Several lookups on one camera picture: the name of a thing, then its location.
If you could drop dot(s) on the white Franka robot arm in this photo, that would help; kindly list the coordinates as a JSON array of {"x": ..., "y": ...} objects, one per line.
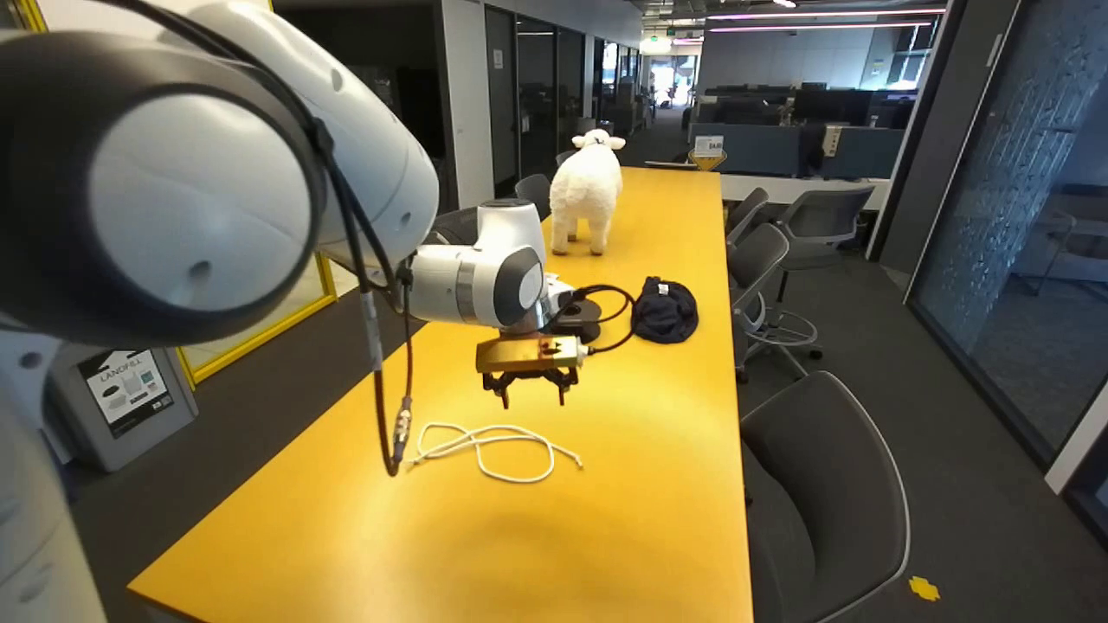
[{"x": 210, "y": 210}]

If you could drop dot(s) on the yellow floor marker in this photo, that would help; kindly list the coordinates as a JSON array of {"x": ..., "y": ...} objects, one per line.
[{"x": 921, "y": 591}]

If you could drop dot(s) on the dark office desk partitions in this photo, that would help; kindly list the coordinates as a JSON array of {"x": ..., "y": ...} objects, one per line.
[{"x": 798, "y": 132}]

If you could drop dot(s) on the large grey office chair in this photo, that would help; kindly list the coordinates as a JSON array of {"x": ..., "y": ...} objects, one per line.
[{"x": 807, "y": 495}]

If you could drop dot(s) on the white placard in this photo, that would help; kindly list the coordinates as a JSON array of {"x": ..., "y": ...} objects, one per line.
[{"x": 709, "y": 145}]

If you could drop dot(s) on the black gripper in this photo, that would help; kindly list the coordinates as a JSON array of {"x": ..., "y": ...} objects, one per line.
[{"x": 532, "y": 372}]

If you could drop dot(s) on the black filament spool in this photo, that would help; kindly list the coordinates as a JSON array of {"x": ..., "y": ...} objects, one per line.
[{"x": 575, "y": 318}]

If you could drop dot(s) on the white plush sheep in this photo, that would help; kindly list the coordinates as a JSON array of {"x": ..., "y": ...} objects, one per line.
[{"x": 583, "y": 186}]

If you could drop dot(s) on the grey box with label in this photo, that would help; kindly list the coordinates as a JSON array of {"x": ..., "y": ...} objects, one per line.
[{"x": 116, "y": 402}]

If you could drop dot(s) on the yellowish wrist camera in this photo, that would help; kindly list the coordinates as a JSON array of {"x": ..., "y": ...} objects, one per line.
[{"x": 522, "y": 353}]

